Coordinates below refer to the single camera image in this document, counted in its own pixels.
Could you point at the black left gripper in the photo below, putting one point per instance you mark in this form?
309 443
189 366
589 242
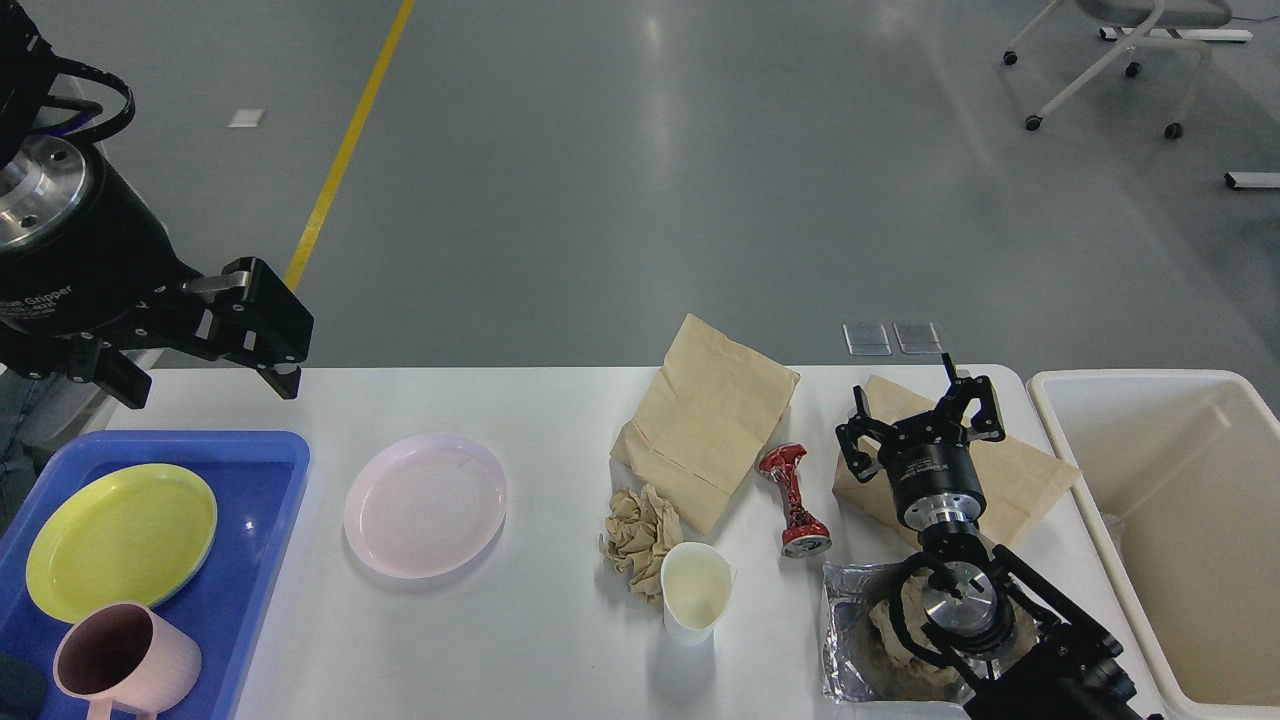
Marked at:
81 250

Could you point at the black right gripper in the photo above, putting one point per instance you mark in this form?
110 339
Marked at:
931 471

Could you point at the pink plate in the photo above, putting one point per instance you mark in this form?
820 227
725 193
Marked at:
425 506

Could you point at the pink mug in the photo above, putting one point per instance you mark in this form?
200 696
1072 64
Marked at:
125 658

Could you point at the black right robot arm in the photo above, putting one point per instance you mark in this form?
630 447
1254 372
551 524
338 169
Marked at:
1071 672

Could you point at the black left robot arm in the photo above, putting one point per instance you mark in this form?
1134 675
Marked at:
47 94

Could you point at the brown paper bag right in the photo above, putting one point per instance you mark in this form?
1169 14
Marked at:
1021 484

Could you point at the right floor plate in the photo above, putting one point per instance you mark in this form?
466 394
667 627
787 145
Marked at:
918 338

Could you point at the floor plate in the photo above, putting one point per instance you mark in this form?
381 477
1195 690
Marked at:
867 339
918 338

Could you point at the left floor plate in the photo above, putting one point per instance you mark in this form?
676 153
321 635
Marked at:
867 339

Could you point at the crushed red can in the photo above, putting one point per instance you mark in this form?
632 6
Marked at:
803 535

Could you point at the blue plastic tray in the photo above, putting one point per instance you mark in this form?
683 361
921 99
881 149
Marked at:
258 478

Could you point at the yellow plate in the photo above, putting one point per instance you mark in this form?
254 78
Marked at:
138 534

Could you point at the large brown paper bag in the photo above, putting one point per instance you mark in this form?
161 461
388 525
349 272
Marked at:
703 420

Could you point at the white floor tag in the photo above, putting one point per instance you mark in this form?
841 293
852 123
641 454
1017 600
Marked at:
246 118

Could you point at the silver foil wrapper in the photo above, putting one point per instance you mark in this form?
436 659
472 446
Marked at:
855 666

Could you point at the crumpled brown paper wad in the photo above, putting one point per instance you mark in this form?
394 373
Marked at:
904 662

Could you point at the white plastic bin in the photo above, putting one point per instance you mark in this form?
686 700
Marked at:
1180 492

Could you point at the white paper cup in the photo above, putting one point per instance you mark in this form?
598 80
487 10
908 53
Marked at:
697 586

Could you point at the crumpled brown napkin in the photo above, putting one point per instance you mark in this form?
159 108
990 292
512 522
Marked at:
638 534

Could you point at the white bar on floor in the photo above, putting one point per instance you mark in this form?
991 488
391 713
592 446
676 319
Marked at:
1239 180

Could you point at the white bar far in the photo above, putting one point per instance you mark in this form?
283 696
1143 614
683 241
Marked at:
1215 36

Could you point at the white rolling chair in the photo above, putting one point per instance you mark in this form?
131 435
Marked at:
1144 16

